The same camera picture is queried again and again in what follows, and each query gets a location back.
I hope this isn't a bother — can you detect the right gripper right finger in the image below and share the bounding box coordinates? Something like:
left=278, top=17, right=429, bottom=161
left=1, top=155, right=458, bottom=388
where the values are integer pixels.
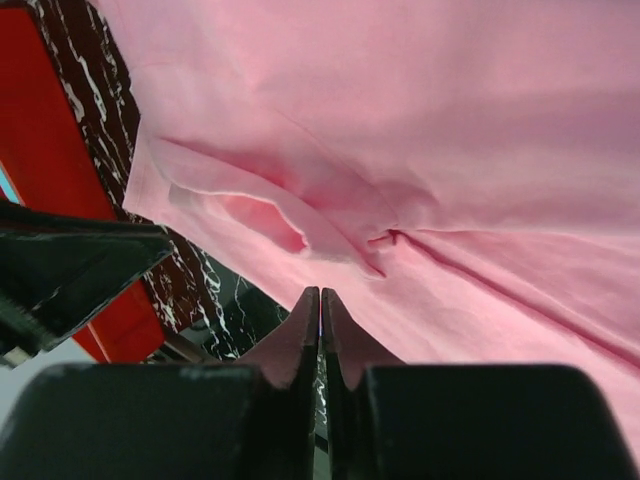
left=321, top=289, right=630, bottom=479

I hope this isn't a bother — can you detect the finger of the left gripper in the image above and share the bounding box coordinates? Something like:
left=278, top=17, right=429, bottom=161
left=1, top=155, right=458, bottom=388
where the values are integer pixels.
left=1, top=200, right=172, bottom=368

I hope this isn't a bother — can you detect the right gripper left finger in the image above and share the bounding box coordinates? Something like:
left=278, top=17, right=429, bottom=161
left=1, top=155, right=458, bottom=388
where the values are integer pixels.
left=1, top=287, right=320, bottom=479

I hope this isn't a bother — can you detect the pink t shirt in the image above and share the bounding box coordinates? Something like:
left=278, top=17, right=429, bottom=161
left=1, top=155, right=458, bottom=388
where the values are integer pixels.
left=97, top=1, right=639, bottom=423

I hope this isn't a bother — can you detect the light blue t shirt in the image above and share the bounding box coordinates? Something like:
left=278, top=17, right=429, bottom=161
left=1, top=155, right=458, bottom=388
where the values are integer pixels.
left=0, top=166, right=24, bottom=205

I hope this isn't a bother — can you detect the red plastic bin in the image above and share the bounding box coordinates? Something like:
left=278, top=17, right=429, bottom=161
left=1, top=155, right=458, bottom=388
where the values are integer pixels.
left=0, top=0, right=169, bottom=364

